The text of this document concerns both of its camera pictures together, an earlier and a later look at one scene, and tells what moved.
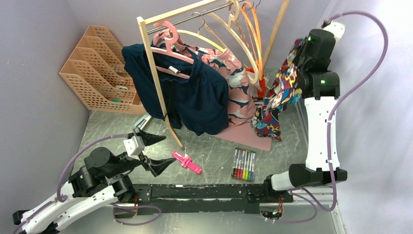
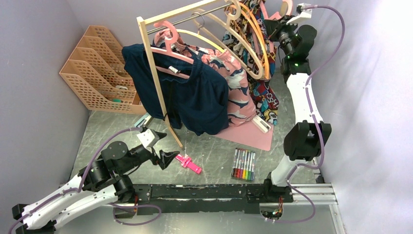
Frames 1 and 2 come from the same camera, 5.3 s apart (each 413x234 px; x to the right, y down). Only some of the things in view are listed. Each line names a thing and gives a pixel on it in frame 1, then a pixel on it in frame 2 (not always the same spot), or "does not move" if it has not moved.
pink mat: x=244 y=133 does not move
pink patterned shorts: x=241 y=107 does not move
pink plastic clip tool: x=186 y=162 does not move
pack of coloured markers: x=244 y=164 does not move
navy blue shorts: x=195 y=96 does not move
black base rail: x=198 y=199 does not move
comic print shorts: x=285 y=90 → x=247 y=30
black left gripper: x=156 y=165 → x=165 y=158
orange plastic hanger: x=248 y=9 → x=248 y=9
